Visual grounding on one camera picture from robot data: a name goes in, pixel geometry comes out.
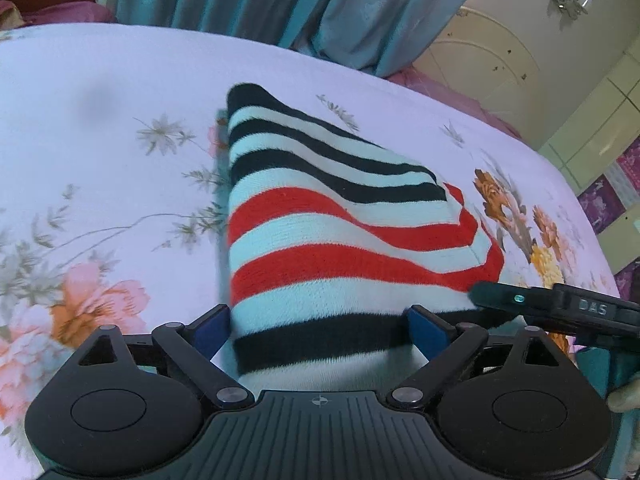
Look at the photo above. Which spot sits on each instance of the pink pillow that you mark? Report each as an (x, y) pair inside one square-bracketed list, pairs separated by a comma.
[(60, 12)]

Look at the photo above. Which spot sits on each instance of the cream wardrobe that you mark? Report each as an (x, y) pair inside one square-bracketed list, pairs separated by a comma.
[(525, 50)]

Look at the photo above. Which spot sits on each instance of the person's right hand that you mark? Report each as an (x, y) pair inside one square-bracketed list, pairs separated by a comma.
[(626, 394)]

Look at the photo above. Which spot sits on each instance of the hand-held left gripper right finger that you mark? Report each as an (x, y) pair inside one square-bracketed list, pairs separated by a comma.
[(425, 331)]

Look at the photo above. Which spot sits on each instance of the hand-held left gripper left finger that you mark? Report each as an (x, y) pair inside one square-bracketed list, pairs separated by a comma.
[(212, 332)]

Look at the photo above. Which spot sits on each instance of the teal curtain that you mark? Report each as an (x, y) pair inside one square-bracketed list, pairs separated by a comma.
[(300, 5)]

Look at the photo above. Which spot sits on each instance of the striped knit sweater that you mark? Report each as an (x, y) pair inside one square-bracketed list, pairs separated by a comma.
[(320, 240)]

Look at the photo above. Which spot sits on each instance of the floral pink bedsheet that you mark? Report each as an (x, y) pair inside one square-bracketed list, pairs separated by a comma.
[(100, 160)]

